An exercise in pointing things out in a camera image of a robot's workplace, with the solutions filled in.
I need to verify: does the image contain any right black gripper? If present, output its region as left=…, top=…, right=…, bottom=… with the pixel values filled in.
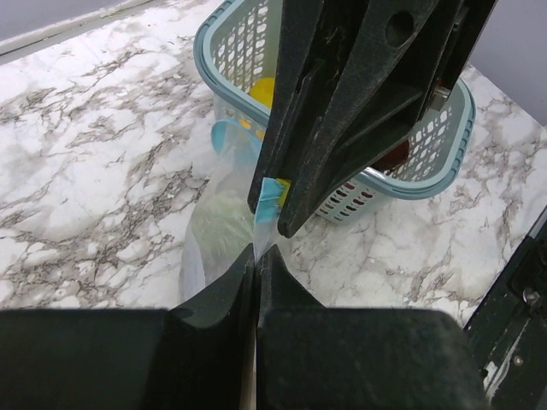
left=278, top=0, right=497, bottom=237

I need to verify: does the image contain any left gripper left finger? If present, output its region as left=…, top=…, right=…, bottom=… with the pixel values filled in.
left=1, top=248, right=254, bottom=409

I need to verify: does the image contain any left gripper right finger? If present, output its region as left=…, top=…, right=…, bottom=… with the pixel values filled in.
left=256, top=248, right=489, bottom=409

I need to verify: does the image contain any yellow lemon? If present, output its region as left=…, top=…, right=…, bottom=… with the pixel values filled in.
left=249, top=77, right=275, bottom=108

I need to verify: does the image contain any light blue plastic basket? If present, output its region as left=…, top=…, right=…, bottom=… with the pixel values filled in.
left=193, top=1, right=494, bottom=237

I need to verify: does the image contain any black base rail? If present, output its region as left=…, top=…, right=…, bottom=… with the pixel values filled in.
left=464, top=212, right=546, bottom=409

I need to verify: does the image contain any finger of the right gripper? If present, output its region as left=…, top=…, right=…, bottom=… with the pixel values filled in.
left=246, top=0, right=373, bottom=217

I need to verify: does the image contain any clear blue-zipper bag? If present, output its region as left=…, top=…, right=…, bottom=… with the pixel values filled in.
left=179, top=120, right=261, bottom=302

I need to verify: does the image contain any dark red apple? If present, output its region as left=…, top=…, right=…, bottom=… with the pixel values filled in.
left=372, top=139, right=409, bottom=172

